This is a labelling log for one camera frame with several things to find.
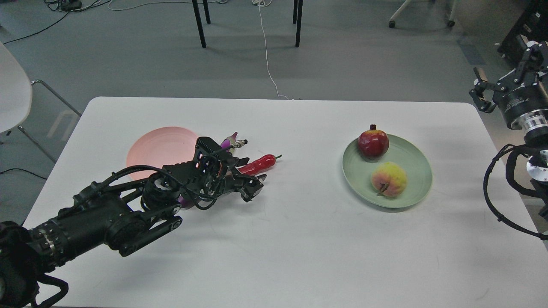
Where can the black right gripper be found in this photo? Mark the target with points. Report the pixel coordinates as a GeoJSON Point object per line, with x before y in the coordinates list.
{"type": "Point", "coordinates": [524, 91]}

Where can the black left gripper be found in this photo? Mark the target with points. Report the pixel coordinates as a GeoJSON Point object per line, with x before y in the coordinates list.
{"type": "Point", "coordinates": [210, 174]}

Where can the red chili pepper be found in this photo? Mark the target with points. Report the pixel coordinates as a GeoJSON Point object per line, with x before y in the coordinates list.
{"type": "Point", "coordinates": [259, 165]}

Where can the purple eggplant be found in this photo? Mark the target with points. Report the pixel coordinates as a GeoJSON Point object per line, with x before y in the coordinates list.
{"type": "Point", "coordinates": [229, 140]}

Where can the red pomegranate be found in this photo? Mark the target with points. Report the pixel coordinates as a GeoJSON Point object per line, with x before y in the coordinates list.
{"type": "Point", "coordinates": [373, 143]}

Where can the yellow pink peach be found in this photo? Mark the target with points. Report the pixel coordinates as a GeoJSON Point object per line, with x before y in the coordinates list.
{"type": "Point", "coordinates": [389, 179]}

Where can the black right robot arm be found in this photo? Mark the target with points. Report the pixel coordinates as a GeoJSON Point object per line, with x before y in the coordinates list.
{"type": "Point", "coordinates": [526, 166]}

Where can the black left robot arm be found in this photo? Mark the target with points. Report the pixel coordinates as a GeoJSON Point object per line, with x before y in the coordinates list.
{"type": "Point", "coordinates": [127, 211]}

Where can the black cabinet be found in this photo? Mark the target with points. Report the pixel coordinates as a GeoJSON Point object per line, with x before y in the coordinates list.
{"type": "Point", "coordinates": [533, 24]}

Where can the white office chair base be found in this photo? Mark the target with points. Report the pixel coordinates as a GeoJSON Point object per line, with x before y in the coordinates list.
{"type": "Point", "coordinates": [417, 10]}

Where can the pink plate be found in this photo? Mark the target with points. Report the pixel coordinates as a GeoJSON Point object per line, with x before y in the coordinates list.
{"type": "Point", "coordinates": [163, 146]}

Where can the green plate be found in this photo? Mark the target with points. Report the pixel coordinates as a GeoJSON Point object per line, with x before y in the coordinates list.
{"type": "Point", "coordinates": [357, 171]}

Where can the black table legs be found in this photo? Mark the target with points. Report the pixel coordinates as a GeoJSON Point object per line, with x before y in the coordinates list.
{"type": "Point", "coordinates": [203, 16]}

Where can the white chair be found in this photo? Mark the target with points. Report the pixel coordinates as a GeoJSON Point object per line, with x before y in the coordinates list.
{"type": "Point", "coordinates": [16, 97]}

